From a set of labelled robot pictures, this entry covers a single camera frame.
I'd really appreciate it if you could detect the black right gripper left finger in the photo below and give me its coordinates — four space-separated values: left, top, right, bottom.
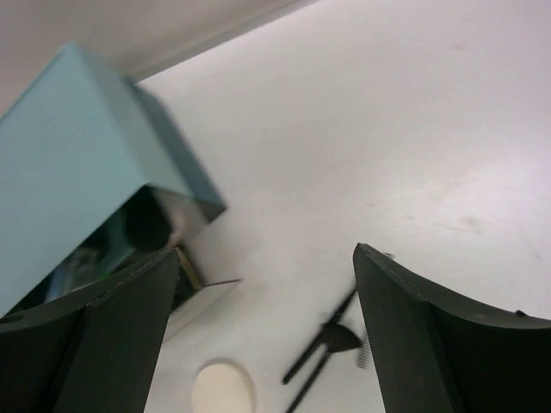
1 249 180 412

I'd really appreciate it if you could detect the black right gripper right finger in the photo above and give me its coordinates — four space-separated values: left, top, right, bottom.
353 243 550 412

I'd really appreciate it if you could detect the clear acrylic drawer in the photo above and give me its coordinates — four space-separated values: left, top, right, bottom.
156 190 241 343

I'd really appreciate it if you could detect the black gold lipstick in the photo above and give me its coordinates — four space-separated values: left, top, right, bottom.
174 246 203 291

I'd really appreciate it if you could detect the checkered makeup pencil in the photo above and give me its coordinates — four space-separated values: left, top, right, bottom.
356 332 371 369

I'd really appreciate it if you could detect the small black fan brush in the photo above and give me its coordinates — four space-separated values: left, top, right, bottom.
286 324 362 413

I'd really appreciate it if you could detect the small black angled brush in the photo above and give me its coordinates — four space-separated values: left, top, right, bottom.
282 287 357 385

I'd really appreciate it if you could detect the white round powder puff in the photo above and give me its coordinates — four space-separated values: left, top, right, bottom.
190 359 257 413

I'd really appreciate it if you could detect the light blue drawer box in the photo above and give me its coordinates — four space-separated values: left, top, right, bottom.
1 43 226 314

